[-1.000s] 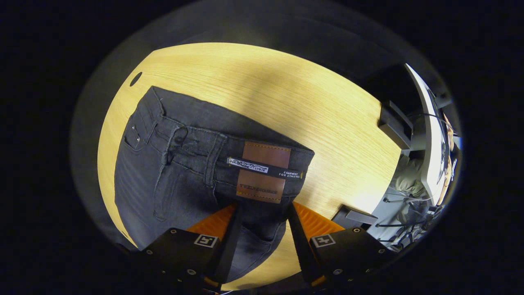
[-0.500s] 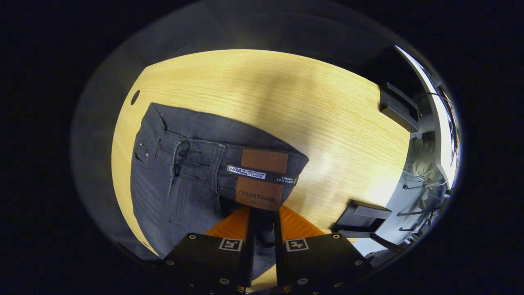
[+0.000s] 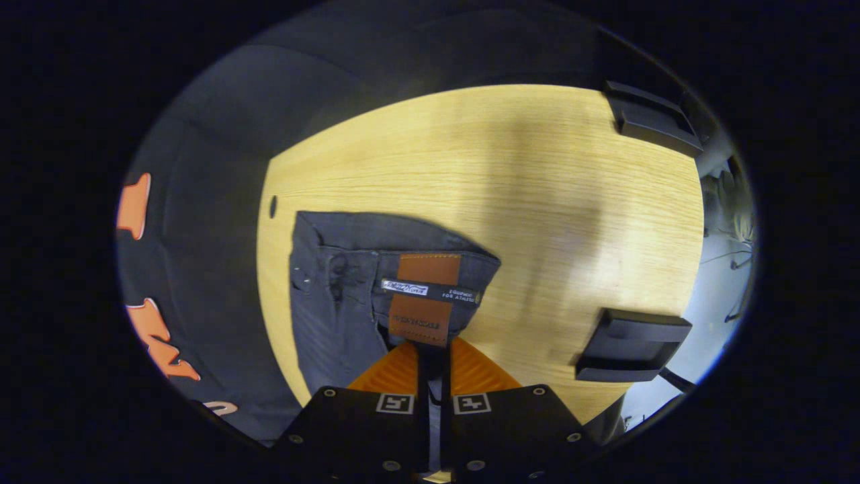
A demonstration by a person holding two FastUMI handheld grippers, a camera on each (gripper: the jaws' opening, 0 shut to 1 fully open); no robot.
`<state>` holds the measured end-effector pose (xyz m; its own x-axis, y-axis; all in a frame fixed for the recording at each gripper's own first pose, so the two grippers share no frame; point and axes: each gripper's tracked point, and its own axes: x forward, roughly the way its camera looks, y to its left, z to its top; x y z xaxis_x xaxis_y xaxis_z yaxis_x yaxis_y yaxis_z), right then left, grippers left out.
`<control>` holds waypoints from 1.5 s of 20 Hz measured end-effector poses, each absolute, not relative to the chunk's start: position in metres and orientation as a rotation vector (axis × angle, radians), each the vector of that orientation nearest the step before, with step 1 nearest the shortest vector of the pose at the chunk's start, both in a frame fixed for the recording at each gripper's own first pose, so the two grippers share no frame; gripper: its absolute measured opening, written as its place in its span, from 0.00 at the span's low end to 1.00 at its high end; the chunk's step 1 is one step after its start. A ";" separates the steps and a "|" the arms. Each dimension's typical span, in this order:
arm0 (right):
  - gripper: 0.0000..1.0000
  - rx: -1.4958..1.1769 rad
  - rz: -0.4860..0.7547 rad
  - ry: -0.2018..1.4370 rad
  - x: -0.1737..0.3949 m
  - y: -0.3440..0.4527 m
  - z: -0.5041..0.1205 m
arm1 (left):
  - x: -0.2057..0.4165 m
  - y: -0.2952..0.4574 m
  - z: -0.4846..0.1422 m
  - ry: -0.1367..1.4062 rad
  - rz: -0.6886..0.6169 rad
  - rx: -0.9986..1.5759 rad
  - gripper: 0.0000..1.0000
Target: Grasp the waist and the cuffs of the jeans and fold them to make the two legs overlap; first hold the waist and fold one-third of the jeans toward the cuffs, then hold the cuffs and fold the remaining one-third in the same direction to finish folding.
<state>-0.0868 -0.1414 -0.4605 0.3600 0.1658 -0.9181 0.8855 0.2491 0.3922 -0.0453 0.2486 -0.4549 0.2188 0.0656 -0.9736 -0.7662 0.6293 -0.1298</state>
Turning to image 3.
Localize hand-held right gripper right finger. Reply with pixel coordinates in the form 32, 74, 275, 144
440, 336, 599, 484

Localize pale crumpled bundle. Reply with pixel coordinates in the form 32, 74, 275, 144
702, 168, 755, 244

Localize black cable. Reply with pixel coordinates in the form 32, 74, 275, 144
660, 368, 698, 395

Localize dark grey jeans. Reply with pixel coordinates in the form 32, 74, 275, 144
289, 210, 502, 404

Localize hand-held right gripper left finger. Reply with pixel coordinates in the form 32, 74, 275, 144
269, 341, 431, 484

